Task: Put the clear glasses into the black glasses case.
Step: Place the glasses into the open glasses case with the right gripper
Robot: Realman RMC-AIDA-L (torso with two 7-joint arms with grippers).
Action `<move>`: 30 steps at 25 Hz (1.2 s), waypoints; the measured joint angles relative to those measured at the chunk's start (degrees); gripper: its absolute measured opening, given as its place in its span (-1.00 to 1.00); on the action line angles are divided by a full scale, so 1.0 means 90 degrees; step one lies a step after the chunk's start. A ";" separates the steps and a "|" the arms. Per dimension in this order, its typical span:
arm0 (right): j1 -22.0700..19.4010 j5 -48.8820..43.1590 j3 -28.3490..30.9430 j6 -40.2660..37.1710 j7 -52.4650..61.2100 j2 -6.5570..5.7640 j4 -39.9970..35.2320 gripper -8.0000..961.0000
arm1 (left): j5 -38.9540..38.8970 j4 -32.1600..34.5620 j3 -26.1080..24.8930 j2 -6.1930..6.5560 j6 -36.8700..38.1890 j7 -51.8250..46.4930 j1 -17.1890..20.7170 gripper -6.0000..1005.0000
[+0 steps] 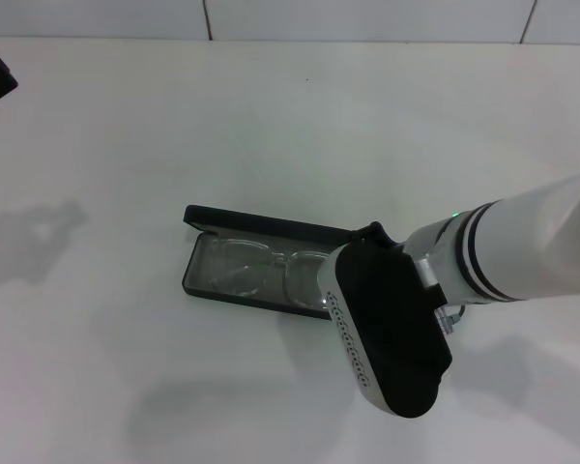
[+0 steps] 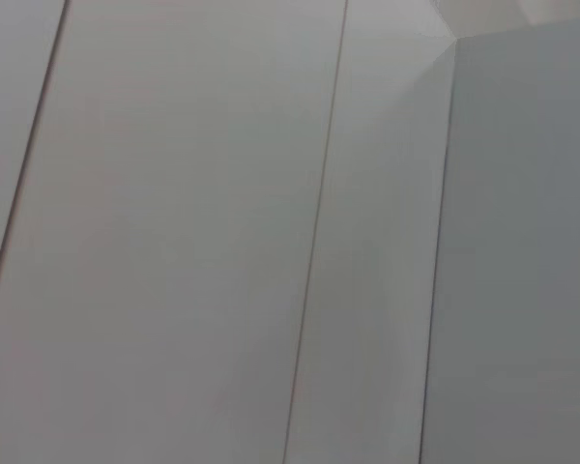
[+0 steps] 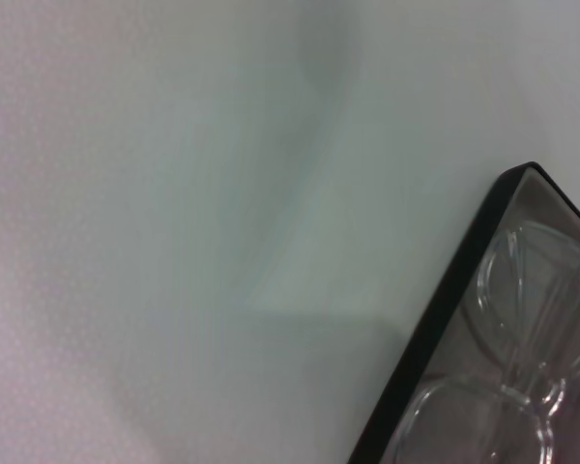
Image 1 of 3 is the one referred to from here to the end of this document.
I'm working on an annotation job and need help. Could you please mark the clear transparent glasses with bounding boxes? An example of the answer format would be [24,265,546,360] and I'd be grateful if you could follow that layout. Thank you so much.
[207,236,333,310]

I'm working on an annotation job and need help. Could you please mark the black glasses case grey lining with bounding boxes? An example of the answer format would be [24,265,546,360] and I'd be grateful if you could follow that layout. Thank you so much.
[181,204,368,321]

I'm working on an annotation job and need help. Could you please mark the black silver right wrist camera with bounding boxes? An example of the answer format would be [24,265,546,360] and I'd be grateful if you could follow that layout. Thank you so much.
[315,220,455,420]

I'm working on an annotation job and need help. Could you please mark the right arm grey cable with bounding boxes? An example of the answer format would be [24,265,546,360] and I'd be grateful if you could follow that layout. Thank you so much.
[433,303,468,334]

